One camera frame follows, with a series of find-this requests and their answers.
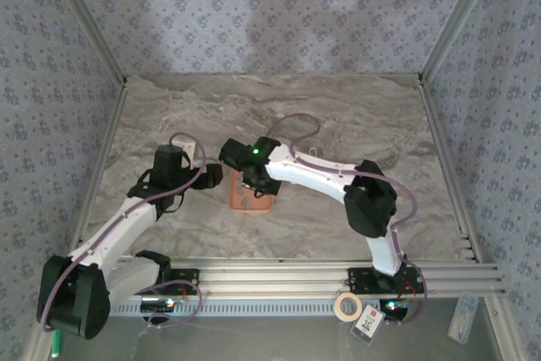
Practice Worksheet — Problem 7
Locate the pink plastic tray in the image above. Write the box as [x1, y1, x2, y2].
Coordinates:
[228, 166, 276, 215]

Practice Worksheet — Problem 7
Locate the small circuit board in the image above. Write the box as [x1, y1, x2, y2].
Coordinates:
[379, 298, 412, 315]
[140, 298, 177, 315]

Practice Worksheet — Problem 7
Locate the white masking tape roll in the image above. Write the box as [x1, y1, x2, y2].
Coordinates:
[333, 293, 364, 322]

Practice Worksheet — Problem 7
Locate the white card with red logo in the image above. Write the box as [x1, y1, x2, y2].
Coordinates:
[349, 304, 386, 342]

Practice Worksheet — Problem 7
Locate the clear plastic bag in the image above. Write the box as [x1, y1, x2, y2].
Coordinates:
[447, 292, 481, 343]

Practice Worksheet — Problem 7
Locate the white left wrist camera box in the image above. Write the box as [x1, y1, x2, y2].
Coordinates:
[170, 134, 199, 168]

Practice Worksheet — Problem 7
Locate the aluminium table side rail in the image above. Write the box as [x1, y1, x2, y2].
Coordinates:
[417, 76, 485, 263]
[71, 79, 130, 252]

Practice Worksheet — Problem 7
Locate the aluminium mounting rail beam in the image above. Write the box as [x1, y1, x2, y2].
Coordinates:
[107, 257, 507, 298]

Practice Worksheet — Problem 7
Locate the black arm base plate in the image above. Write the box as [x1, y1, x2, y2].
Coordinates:
[168, 268, 200, 295]
[347, 266, 426, 295]

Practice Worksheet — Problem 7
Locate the grey slotted cable duct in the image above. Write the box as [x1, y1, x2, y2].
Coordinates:
[109, 300, 384, 319]

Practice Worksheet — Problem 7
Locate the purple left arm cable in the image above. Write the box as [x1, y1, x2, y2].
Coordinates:
[37, 131, 208, 331]

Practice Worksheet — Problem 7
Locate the aluminium frame post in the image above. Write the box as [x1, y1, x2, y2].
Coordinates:
[420, 0, 506, 83]
[44, 0, 128, 85]

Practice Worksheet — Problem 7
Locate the aluminium lower frame rail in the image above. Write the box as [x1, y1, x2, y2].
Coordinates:
[23, 301, 52, 361]
[484, 295, 523, 361]

